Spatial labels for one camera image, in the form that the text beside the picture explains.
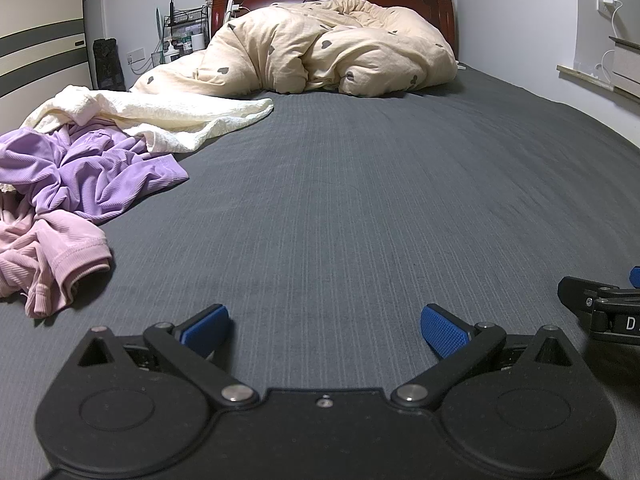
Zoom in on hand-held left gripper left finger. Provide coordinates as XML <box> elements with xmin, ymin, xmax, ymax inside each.
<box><xmin>75</xmin><ymin>304</ymin><xmax>260</xmax><ymax>409</ymax></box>

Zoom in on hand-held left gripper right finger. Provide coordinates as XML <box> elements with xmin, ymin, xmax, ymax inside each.
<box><xmin>391</xmin><ymin>304</ymin><xmax>576</xmax><ymax>408</ymax></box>

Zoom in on pink ribbed pants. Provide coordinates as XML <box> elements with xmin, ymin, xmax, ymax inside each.
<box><xmin>0</xmin><ymin>190</ymin><xmax>114</xmax><ymax>319</ymax></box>

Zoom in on grey-sheeted bed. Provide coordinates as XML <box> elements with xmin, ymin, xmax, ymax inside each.
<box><xmin>0</xmin><ymin>62</ymin><xmax>640</xmax><ymax>480</ymax></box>

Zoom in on purple ribbed garment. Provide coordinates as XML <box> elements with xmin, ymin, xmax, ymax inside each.
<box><xmin>0</xmin><ymin>127</ymin><xmax>190</xmax><ymax>226</ymax></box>

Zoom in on grey drawer box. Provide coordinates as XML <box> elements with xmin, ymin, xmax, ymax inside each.
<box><xmin>609</xmin><ymin>36</ymin><xmax>640</xmax><ymax>105</ymax></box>

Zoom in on cream textured cloth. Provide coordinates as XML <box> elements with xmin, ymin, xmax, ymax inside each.
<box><xmin>20</xmin><ymin>85</ymin><xmax>275</xmax><ymax>155</ymax></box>

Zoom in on beige heart-print duvet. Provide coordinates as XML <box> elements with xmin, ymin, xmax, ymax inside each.
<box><xmin>129</xmin><ymin>0</ymin><xmax>459</xmax><ymax>97</ymax></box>

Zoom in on white and grey wardrobe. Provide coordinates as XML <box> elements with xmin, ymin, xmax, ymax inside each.
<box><xmin>0</xmin><ymin>0</ymin><xmax>97</xmax><ymax>102</ymax></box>

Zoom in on white charger cable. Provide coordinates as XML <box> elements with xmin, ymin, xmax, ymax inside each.
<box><xmin>596</xmin><ymin>0</ymin><xmax>626</xmax><ymax>81</ymax></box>

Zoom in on wire storage rack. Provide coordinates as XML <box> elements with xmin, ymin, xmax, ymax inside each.
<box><xmin>162</xmin><ymin>5</ymin><xmax>211</xmax><ymax>57</ymax></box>

